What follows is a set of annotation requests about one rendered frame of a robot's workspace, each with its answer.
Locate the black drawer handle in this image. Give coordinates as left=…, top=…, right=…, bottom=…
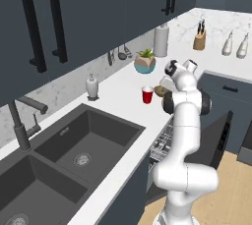
left=221, top=84, right=239, bottom=94

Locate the dark blue drawer front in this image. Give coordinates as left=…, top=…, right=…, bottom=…
left=196, top=71, right=252, bottom=106

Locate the olive brown bowl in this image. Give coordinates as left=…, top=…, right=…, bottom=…
left=154, top=84, right=167, bottom=98

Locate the green plant in pot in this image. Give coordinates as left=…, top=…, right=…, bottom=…
left=133, top=48, right=158, bottom=75

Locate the dark grey tap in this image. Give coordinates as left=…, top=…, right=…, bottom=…
left=7, top=95, right=49, bottom=153

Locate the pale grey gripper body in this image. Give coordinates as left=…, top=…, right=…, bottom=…
left=159, top=75, right=178, bottom=92

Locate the dark hanging spatula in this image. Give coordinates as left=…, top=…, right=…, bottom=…
left=123, top=43, right=133, bottom=59

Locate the dark grey double sink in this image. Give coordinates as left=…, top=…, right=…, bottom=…
left=0, top=102, right=147, bottom=225

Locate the white paper towel roll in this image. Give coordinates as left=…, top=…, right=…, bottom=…
left=153, top=24, right=170, bottom=58

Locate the white dishwasher rack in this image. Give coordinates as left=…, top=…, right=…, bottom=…
left=150, top=120, right=174, bottom=172

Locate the wooden knife block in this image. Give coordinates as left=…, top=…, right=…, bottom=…
left=192, top=19, right=208, bottom=52

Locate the dark hanging kitchen tool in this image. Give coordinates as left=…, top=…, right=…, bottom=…
left=106, top=49, right=116, bottom=67

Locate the dark dishwasher door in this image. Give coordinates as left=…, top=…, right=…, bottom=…
left=185, top=109, right=234, bottom=171

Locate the dark blue lower cupboard front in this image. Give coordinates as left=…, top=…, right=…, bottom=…
left=96, top=155, right=153, bottom=225

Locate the dark hanging ladle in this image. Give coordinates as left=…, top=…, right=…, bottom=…
left=117, top=43, right=128, bottom=62

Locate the red plastic cup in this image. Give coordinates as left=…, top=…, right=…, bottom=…
left=141, top=85, right=155, bottom=105

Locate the white bottle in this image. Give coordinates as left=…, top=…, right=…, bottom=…
left=220, top=30, right=235, bottom=57
left=235, top=32, right=250, bottom=60

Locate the white soap dispenser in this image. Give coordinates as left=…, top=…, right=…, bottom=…
left=85, top=73, right=100, bottom=101

